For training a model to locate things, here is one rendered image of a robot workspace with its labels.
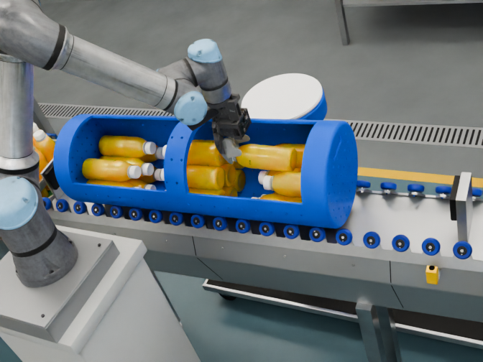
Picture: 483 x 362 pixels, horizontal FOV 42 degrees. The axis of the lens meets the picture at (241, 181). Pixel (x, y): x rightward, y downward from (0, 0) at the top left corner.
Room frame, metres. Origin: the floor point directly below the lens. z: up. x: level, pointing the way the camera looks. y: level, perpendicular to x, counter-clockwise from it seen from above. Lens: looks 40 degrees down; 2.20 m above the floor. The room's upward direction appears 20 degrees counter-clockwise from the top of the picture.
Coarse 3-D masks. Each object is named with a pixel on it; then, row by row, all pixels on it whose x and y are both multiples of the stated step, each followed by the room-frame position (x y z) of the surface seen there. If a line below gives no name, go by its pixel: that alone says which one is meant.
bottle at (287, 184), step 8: (272, 176) 1.29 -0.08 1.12; (280, 176) 1.26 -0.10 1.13; (288, 176) 1.25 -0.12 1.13; (296, 176) 1.24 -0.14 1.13; (272, 184) 1.26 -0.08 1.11; (280, 184) 1.24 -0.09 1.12; (288, 184) 1.23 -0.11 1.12; (296, 184) 1.22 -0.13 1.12; (280, 192) 1.24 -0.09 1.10; (288, 192) 1.22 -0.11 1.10; (296, 192) 1.21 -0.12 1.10
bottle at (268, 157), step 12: (252, 144) 1.37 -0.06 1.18; (240, 156) 1.36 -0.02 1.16; (252, 156) 1.33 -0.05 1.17; (264, 156) 1.32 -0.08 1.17; (276, 156) 1.30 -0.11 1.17; (288, 156) 1.28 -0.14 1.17; (252, 168) 1.34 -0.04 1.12; (264, 168) 1.31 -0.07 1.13; (276, 168) 1.29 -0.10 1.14; (288, 168) 1.27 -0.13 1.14
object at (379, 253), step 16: (112, 224) 1.57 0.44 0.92; (128, 224) 1.53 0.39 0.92; (144, 224) 1.50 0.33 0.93; (160, 224) 1.47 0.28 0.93; (240, 240) 1.30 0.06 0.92; (256, 240) 1.28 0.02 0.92; (272, 240) 1.25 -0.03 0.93; (288, 240) 1.22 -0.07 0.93; (304, 240) 1.20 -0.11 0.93; (352, 240) 1.13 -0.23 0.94; (368, 256) 1.08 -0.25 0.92; (384, 256) 1.06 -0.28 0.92; (400, 256) 1.04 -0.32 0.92; (416, 256) 1.02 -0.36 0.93; (432, 256) 1.00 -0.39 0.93; (448, 256) 0.98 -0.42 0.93
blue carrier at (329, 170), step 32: (64, 128) 1.70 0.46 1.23; (96, 128) 1.80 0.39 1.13; (128, 128) 1.77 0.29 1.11; (160, 128) 1.70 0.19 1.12; (256, 128) 1.50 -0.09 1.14; (288, 128) 1.43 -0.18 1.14; (320, 128) 1.27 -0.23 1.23; (64, 160) 1.61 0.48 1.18; (160, 160) 1.69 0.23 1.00; (320, 160) 1.17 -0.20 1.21; (352, 160) 1.29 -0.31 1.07; (96, 192) 1.53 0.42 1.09; (128, 192) 1.46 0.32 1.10; (160, 192) 1.39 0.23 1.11; (256, 192) 1.43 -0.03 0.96; (320, 192) 1.13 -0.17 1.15; (352, 192) 1.25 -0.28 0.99; (320, 224) 1.14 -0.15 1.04
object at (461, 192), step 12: (456, 180) 1.08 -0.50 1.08; (468, 180) 1.06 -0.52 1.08; (456, 192) 1.04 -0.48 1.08; (468, 192) 1.03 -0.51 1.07; (456, 204) 1.02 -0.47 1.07; (468, 204) 1.03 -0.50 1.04; (456, 216) 1.02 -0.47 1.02; (468, 216) 1.02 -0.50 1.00; (468, 228) 1.02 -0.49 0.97; (468, 240) 1.01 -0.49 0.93
